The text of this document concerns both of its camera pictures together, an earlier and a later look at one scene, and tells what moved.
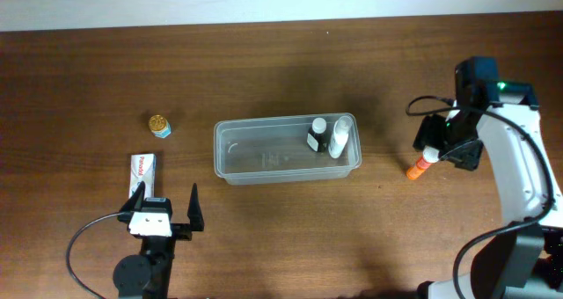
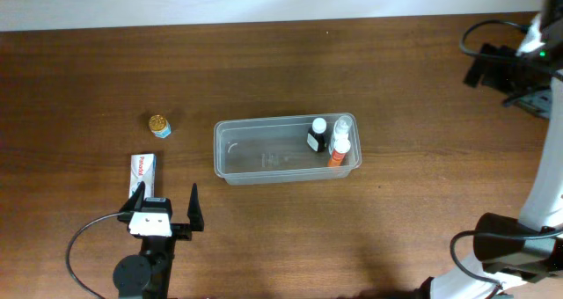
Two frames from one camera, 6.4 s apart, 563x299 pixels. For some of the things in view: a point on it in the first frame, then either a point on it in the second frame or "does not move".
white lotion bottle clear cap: x=341 y=130 does not move
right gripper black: x=466 y=154 to x=491 y=70
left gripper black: x=181 y=233 does not move
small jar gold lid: x=159 y=127 does not move
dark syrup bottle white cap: x=318 y=134 does not move
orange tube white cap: x=430 y=155 to x=341 y=146
